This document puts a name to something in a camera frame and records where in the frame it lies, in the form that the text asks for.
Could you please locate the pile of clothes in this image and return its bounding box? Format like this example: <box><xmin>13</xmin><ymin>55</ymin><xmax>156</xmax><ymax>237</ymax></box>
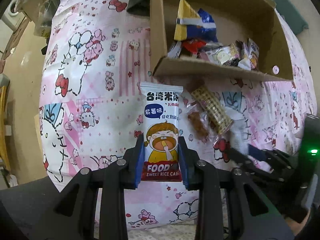
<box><xmin>126</xmin><ymin>0</ymin><xmax>150</xmax><ymax>17</ymax></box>

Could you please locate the clear wrapped brown snack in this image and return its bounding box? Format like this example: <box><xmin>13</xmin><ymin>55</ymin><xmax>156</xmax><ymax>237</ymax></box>
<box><xmin>187</xmin><ymin>101</ymin><xmax>214</xmax><ymax>144</ymax></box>

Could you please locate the sweet rice cake packet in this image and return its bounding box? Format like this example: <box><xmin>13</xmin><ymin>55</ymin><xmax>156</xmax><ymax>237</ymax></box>
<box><xmin>140</xmin><ymin>82</ymin><xmax>183</xmax><ymax>181</ymax></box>

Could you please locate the brown cardboard box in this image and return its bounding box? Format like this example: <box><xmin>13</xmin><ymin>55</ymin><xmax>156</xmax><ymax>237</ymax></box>
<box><xmin>150</xmin><ymin>0</ymin><xmax>293</xmax><ymax>81</ymax></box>

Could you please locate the teal cushion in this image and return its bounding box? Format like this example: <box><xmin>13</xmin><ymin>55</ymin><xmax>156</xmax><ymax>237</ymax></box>
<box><xmin>274</xmin><ymin>0</ymin><xmax>309</xmax><ymax>35</ymax></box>

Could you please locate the red snack packet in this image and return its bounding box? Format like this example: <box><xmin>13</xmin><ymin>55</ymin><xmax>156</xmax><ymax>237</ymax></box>
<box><xmin>182</xmin><ymin>39</ymin><xmax>207</xmax><ymax>54</ymax></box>

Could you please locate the person's right hand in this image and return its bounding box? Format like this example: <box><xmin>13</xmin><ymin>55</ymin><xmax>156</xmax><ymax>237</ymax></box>
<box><xmin>285</xmin><ymin>210</ymin><xmax>311</xmax><ymax>236</ymax></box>

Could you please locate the brown wafer snack packet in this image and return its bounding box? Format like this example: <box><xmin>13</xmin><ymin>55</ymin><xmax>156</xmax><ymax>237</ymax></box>
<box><xmin>238</xmin><ymin>38</ymin><xmax>259</xmax><ymax>71</ymax></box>

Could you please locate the dark chocolate snack packet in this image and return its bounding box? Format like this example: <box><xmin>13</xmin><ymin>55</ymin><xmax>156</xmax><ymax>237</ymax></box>
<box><xmin>199</xmin><ymin>43</ymin><xmax>241</xmax><ymax>66</ymax></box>

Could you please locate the white grey snack packet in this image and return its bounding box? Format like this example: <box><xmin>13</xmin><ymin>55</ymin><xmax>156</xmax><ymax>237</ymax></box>
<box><xmin>167</xmin><ymin>41</ymin><xmax>182</xmax><ymax>59</ymax></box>

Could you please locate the blue yellow snack bag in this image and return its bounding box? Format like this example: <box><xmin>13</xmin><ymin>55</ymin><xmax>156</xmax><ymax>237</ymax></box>
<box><xmin>174</xmin><ymin>0</ymin><xmax>218</xmax><ymax>42</ymax></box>

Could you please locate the pink Hello Kitty bedsheet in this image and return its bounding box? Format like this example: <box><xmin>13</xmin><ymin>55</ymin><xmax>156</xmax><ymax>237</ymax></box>
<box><xmin>38</xmin><ymin>0</ymin><xmax>318</xmax><ymax>230</ymax></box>

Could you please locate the plaid cracker packet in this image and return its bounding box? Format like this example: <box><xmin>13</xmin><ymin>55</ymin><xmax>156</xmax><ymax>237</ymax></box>
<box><xmin>191</xmin><ymin>85</ymin><xmax>233</xmax><ymax>135</ymax></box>

